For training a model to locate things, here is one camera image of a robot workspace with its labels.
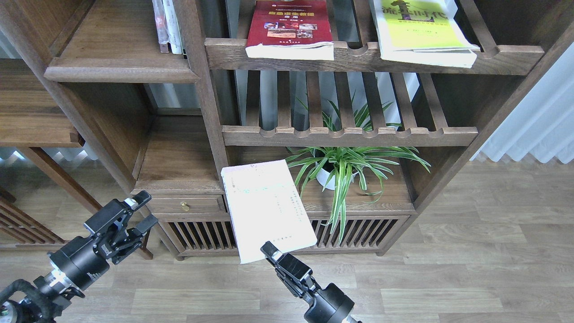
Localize right slatted cabinet door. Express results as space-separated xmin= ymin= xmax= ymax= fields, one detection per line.
xmin=303 ymin=215 xmax=410 ymax=255

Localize green spider plant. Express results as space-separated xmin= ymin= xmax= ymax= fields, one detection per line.
xmin=286 ymin=92 xmax=432 ymax=245

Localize white plant pot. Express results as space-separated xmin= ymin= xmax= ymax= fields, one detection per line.
xmin=316 ymin=162 xmax=358 ymax=190

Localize white curtain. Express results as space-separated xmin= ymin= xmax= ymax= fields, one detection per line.
xmin=472 ymin=45 xmax=574 ymax=164

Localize upright white books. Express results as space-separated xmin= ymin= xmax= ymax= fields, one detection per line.
xmin=152 ymin=0 xmax=187 ymax=58

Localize left slatted cabinet door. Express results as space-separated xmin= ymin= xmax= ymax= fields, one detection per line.
xmin=159 ymin=214 xmax=239 ymax=258

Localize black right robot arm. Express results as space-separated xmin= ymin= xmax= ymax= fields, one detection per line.
xmin=260 ymin=241 xmax=357 ymax=323

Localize white and lilac book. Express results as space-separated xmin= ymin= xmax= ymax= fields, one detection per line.
xmin=221 ymin=159 xmax=317 ymax=264

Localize slatted cabinet door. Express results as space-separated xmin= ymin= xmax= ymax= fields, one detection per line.
xmin=303 ymin=215 xmax=410 ymax=255
xmin=159 ymin=214 xmax=239 ymax=258

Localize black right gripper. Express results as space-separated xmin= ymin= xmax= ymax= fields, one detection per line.
xmin=261 ymin=241 xmax=356 ymax=323

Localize dark wooden bookshelf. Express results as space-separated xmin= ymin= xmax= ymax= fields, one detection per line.
xmin=1 ymin=0 xmax=573 ymax=256

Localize yellow-green book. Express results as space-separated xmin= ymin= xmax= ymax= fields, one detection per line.
xmin=370 ymin=0 xmax=479 ymax=68

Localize red book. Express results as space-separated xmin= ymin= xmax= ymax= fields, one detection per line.
xmin=245 ymin=0 xmax=334 ymax=61

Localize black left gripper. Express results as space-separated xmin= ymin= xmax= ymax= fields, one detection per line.
xmin=47 ymin=190 xmax=158 ymax=292

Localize small wooden drawer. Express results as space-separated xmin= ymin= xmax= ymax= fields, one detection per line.
xmin=146 ymin=195 xmax=227 ymax=214

